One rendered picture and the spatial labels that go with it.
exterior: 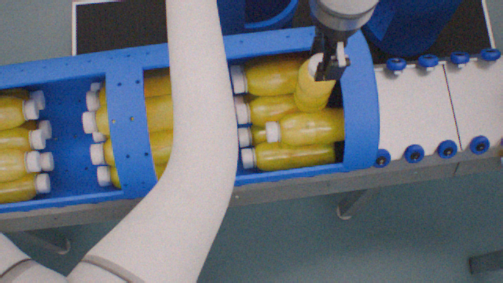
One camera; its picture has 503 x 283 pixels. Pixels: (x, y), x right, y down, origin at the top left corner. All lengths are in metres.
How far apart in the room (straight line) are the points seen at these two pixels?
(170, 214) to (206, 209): 0.03
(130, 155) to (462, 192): 1.56
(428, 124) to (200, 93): 0.96
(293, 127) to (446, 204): 1.29
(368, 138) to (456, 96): 0.40
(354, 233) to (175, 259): 1.87
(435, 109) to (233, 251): 1.05
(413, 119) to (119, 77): 0.66
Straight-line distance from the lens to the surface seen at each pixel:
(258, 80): 1.31
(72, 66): 1.27
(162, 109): 1.26
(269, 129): 1.30
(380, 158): 1.46
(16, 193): 1.39
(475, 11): 2.61
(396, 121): 1.54
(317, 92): 1.19
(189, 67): 0.67
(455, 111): 1.58
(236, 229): 2.38
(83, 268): 0.57
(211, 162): 0.62
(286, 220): 2.39
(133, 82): 1.21
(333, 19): 0.89
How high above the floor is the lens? 2.36
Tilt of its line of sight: 75 degrees down
